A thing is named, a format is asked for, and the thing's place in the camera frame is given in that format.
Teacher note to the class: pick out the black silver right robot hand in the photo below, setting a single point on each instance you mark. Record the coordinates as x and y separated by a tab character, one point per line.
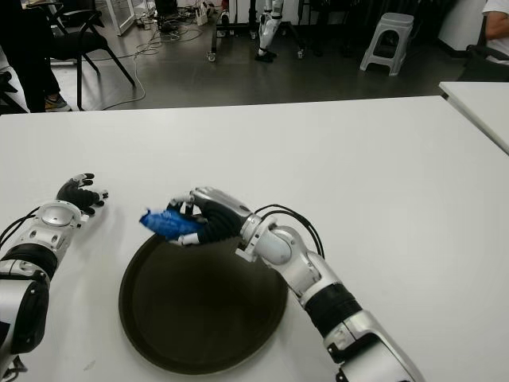
222	215

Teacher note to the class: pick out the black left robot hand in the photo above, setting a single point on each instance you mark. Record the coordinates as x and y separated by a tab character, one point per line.
78	195

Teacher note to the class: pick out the blue Oreo packet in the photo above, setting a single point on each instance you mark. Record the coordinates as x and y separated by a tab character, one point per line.
167	223

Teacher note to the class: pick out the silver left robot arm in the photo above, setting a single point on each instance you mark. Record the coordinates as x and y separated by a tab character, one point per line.
24	310

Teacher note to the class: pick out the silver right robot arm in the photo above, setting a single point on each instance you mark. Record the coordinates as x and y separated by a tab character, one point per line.
318	278

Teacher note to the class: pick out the round dark brown tray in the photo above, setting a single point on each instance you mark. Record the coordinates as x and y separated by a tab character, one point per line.
199	318

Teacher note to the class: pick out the black folding chair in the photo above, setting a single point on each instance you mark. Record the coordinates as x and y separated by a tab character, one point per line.
85	41
6	89

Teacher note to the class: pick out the standing person in black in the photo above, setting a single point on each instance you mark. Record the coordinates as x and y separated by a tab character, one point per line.
24	47

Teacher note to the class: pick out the white framed panel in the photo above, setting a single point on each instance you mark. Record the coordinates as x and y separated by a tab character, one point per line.
123	18

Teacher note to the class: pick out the white humanoid robot leg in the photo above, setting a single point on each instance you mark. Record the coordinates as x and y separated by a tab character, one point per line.
265	28

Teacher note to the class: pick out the white upright plastic holder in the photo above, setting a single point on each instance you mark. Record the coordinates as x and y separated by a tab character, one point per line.
202	14

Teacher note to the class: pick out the grey plastic stool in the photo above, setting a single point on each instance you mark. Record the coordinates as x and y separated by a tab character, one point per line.
393	22

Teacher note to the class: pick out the white side table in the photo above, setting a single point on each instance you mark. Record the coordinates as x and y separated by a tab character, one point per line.
477	99

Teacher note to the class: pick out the black office chair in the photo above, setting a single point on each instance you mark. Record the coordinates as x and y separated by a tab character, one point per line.
483	59

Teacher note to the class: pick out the seated person in white shirt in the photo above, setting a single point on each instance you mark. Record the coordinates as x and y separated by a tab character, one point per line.
497	24

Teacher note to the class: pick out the black wheeled metal frame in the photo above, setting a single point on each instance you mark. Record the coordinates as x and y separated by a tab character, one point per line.
212	36

